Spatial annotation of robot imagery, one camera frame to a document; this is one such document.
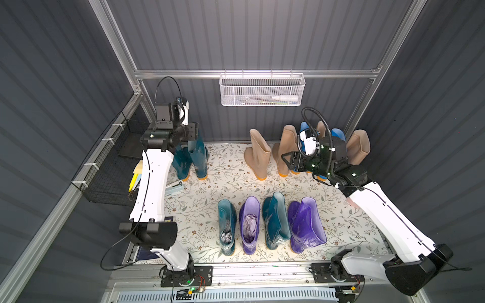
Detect blue rain boot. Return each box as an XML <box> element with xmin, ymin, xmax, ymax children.
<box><xmin>316</xmin><ymin>128</ymin><xmax>348</xmax><ymax>182</ymax></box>
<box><xmin>298</xmin><ymin>121</ymin><xmax>309</xmax><ymax>151</ymax></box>

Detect white vent grille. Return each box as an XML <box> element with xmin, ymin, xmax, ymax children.
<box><xmin>114</xmin><ymin>287</ymin><xmax>338</xmax><ymax>302</ymax></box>

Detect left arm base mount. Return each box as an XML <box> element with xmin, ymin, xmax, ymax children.
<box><xmin>159</xmin><ymin>266</ymin><xmax>213</xmax><ymax>288</ymax></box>

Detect black corrugated cable hose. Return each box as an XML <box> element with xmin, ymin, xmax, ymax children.
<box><xmin>296</xmin><ymin>107</ymin><xmax>334</xmax><ymax>160</ymax></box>

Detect teal rain boot front right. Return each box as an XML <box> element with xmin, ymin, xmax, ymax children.
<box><xmin>261</xmin><ymin>192</ymin><xmax>291</xmax><ymax>250</ymax></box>

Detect purple rain boot front right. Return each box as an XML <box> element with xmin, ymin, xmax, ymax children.
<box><xmin>287</xmin><ymin>197</ymin><xmax>327</xmax><ymax>254</ymax></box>

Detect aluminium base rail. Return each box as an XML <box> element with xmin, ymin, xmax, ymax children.
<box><xmin>109</xmin><ymin>259</ymin><xmax>418</xmax><ymax>290</ymax></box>

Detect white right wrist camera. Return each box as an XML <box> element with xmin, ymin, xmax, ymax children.
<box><xmin>299</xmin><ymin>128</ymin><xmax>319</xmax><ymax>155</ymax></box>

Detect blue rain boot right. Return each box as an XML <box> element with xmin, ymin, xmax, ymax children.
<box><xmin>316</xmin><ymin>128</ymin><xmax>348</xmax><ymax>182</ymax></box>

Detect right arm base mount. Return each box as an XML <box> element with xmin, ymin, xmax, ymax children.
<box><xmin>308</xmin><ymin>262</ymin><xmax>365</xmax><ymax>285</ymax></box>

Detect white wire wall basket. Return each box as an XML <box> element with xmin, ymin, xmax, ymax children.
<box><xmin>219</xmin><ymin>72</ymin><xmax>306</xmax><ymax>107</ymax></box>

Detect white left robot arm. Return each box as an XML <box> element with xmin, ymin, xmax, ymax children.
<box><xmin>119</xmin><ymin>122</ymin><xmax>198</xmax><ymax>272</ymax></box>

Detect small light blue box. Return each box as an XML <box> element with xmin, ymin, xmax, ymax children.
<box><xmin>165</xmin><ymin>181</ymin><xmax>184</xmax><ymax>196</ymax></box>

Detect white tube in basket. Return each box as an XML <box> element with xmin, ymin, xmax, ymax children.
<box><xmin>271</xmin><ymin>95</ymin><xmax>299</xmax><ymax>104</ymax></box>

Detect purple rain boot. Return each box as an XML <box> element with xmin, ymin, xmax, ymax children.
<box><xmin>239</xmin><ymin>196</ymin><xmax>260</xmax><ymax>255</ymax></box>
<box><xmin>287</xmin><ymin>197</ymin><xmax>327</xmax><ymax>254</ymax></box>

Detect teal rain boot back row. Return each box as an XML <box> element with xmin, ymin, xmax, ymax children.
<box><xmin>188</xmin><ymin>137</ymin><xmax>209</xmax><ymax>180</ymax></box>

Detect blue rain boot left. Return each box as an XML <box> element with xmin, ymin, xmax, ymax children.
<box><xmin>298</xmin><ymin>121</ymin><xmax>309</xmax><ymax>151</ymax></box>

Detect purple rain boot front left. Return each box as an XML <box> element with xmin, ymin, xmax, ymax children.
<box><xmin>239</xmin><ymin>196</ymin><xmax>260</xmax><ymax>255</ymax></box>

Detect yellow sticky notes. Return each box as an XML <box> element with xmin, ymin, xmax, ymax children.
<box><xmin>128</xmin><ymin>160</ymin><xmax>143</xmax><ymax>193</ymax></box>

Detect beige rain boot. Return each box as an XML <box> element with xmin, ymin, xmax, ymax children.
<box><xmin>317</xmin><ymin>121</ymin><xmax>327</xmax><ymax>140</ymax></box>
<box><xmin>244</xmin><ymin>129</ymin><xmax>271</xmax><ymax>181</ymax></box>
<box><xmin>272</xmin><ymin>124</ymin><xmax>298</xmax><ymax>177</ymax></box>
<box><xmin>346</xmin><ymin>130</ymin><xmax>371</xmax><ymax>165</ymax></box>

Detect black wire side basket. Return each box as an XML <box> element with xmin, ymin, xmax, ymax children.
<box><xmin>73</xmin><ymin>113</ymin><xmax>150</xmax><ymax>207</ymax></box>

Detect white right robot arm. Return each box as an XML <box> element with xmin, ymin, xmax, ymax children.
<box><xmin>281</xmin><ymin>146</ymin><xmax>453</xmax><ymax>295</ymax></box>

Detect teal rain boot front left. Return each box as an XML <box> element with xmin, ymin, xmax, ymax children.
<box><xmin>217</xmin><ymin>199</ymin><xmax>237</xmax><ymax>256</ymax></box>

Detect teal rain boot carried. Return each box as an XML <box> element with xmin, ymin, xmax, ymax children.
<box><xmin>172</xmin><ymin>146</ymin><xmax>193</xmax><ymax>181</ymax></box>

